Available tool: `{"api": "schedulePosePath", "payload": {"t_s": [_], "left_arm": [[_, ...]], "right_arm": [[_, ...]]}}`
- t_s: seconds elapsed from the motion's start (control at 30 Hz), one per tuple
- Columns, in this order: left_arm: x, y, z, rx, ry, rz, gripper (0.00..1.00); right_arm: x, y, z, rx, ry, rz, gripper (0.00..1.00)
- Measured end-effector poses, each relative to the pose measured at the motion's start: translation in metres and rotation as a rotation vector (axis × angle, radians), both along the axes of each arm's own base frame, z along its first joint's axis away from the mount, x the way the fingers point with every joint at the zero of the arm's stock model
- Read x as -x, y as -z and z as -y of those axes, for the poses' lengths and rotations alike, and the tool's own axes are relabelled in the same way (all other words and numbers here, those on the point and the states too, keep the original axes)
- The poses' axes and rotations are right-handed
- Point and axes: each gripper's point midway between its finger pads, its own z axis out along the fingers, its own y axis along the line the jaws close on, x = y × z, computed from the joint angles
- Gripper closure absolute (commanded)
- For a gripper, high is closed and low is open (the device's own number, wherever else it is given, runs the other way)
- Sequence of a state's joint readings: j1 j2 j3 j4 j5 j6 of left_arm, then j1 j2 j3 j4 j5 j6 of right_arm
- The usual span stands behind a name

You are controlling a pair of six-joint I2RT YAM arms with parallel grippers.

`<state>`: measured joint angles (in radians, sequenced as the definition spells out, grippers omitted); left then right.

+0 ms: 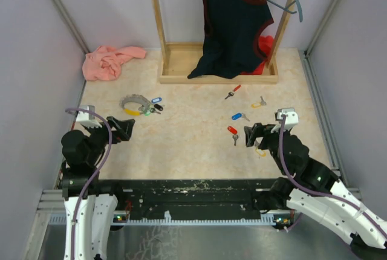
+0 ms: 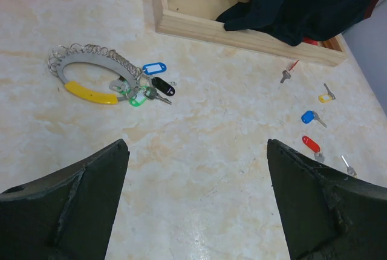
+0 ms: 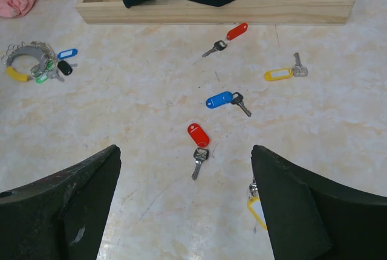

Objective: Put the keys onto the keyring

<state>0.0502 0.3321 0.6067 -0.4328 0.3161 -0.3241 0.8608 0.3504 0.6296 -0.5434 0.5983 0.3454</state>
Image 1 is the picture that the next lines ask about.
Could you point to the red cloth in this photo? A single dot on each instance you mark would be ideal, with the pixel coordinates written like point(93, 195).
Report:
point(265, 44)

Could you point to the dark navy tank top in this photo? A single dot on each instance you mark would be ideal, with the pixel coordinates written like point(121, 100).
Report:
point(231, 32)

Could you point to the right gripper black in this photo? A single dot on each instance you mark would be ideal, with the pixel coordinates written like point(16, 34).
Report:
point(257, 130)

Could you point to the large keyring with rings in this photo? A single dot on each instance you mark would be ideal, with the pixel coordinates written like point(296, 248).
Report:
point(137, 105)

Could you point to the key with yellow tag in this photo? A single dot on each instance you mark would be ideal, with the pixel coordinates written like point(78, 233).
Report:
point(260, 103)
point(259, 151)

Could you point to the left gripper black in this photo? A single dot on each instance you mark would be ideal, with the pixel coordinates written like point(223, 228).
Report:
point(124, 129)

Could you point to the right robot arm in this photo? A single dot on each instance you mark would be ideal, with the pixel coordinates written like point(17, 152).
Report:
point(314, 190)

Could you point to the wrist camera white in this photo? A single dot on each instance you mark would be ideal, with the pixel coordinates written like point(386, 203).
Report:
point(86, 119)
point(287, 117)

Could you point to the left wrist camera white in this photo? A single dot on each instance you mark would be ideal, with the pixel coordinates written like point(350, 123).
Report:
point(86, 119)

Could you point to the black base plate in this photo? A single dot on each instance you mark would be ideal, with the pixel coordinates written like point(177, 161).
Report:
point(224, 199)

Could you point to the key with blue tag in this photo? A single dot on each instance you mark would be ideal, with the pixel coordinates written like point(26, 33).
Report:
point(240, 115)

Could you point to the wooden clothes rack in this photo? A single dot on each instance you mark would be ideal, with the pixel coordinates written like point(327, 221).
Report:
point(178, 59)

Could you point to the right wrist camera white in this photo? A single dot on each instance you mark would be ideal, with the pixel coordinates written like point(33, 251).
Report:
point(287, 117)

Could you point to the pink cloth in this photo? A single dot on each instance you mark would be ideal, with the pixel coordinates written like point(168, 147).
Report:
point(105, 62)

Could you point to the key with red tag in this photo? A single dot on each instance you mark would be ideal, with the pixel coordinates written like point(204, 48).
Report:
point(234, 133)

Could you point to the key with red strap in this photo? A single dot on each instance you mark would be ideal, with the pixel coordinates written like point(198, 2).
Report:
point(232, 92)

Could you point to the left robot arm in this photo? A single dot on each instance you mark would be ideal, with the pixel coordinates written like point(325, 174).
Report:
point(90, 204)

